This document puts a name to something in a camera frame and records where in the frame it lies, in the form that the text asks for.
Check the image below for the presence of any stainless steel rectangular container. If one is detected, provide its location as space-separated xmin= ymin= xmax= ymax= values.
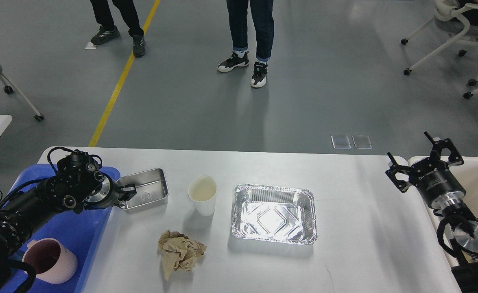
xmin=117 ymin=168 xmax=169 ymax=214

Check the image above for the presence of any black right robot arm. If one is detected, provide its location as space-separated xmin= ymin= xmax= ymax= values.
xmin=385 ymin=132 xmax=478 ymax=293

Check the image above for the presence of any white office chair right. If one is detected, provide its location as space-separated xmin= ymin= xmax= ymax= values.
xmin=401 ymin=0 xmax=478 ymax=76

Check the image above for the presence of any floor socket plate left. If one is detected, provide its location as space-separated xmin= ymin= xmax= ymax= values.
xmin=330 ymin=135 xmax=351 ymax=149

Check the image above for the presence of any aluminium foil tray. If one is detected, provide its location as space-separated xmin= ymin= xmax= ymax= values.
xmin=231 ymin=184 xmax=318 ymax=245

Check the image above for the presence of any person in black trousers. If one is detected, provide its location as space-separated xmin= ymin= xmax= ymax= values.
xmin=90 ymin=0 xmax=146 ymax=57

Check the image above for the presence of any floor socket plate right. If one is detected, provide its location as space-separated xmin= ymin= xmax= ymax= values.
xmin=351 ymin=135 xmax=373 ymax=149

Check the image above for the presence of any crumpled brown paper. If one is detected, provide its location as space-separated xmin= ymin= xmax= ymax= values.
xmin=158 ymin=230 xmax=207 ymax=281

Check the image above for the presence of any white paper on floor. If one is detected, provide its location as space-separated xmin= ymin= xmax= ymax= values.
xmin=85 ymin=42 xmax=97 ymax=50

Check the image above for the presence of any white paper cup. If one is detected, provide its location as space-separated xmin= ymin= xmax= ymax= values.
xmin=188 ymin=174 xmax=218 ymax=216

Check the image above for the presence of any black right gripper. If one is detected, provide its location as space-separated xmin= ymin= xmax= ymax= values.
xmin=385 ymin=131 xmax=467 ymax=208

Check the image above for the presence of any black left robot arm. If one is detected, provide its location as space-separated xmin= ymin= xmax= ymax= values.
xmin=0 ymin=147 xmax=137 ymax=293

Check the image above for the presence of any floor socket plate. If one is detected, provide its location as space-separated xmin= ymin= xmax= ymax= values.
xmin=330 ymin=135 xmax=351 ymax=149
xmin=351 ymin=135 xmax=373 ymax=149

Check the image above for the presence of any pink mug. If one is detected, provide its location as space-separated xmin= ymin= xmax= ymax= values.
xmin=22 ymin=238 xmax=78 ymax=285

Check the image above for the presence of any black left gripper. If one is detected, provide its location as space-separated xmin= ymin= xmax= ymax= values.
xmin=85 ymin=175 xmax=137 ymax=208

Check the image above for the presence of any person in blue jeans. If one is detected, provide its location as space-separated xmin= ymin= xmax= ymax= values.
xmin=217 ymin=0 xmax=275 ymax=89

